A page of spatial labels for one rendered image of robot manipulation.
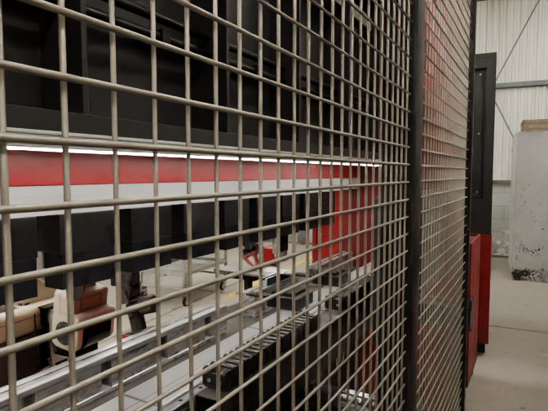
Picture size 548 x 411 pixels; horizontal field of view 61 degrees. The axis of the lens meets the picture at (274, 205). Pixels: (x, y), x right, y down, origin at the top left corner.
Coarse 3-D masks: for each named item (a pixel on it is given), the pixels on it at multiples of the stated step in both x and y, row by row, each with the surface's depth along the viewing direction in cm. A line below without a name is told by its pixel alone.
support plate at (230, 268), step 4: (228, 264) 209; (232, 264) 209; (236, 264) 209; (244, 264) 209; (248, 264) 209; (220, 268) 200; (224, 268) 200; (228, 268) 200; (232, 268) 200; (236, 268) 200; (244, 268) 200; (284, 268) 200; (228, 272) 196; (248, 272) 192; (252, 272) 192; (256, 272) 192; (264, 272) 192; (268, 272) 192
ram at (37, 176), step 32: (32, 160) 93; (96, 160) 106; (128, 160) 115; (160, 160) 124; (192, 160) 136; (224, 160) 150; (32, 192) 93; (96, 192) 107; (128, 192) 115; (160, 192) 125; (192, 192) 136; (288, 192) 189
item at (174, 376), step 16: (352, 272) 199; (336, 288) 172; (272, 320) 134; (256, 336) 122; (208, 352) 111; (224, 352) 111; (176, 368) 102; (144, 384) 94; (176, 384) 94; (112, 400) 87; (128, 400) 87; (144, 400) 87; (176, 400) 87
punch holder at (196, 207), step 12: (180, 204) 134; (192, 204) 137; (204, 204) 141; (180, 216) 134; (192, 216) 137; (204, 216) 142; (180, 228) 134; (192, 228) 137; (204, 228) 142; (180, 240) 135; (180, 252) 135; (192, 252) 137; (204, 252) 142
